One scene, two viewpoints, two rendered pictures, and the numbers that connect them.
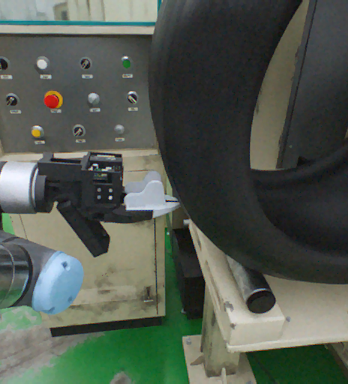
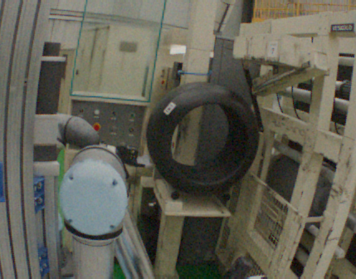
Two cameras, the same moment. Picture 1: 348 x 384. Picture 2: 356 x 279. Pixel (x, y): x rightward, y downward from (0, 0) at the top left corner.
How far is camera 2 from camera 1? 137 cm
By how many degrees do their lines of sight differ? 19
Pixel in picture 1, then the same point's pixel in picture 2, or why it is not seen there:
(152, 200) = (145, 161)
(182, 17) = (159, 119)
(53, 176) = (119, 150)
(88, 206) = (128, 159)
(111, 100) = (121, 129)
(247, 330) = (170, 205)
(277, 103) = (192, 139)
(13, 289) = not seen: hidden behind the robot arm
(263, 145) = (187, 156)
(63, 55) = (105, 109)
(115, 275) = not seen: hidden behind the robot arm
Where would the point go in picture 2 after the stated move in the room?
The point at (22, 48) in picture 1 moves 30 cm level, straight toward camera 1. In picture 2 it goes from (90, 105) to (104, 113)
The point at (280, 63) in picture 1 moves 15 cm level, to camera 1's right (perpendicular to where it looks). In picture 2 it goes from (193, 125) to (218, 129)
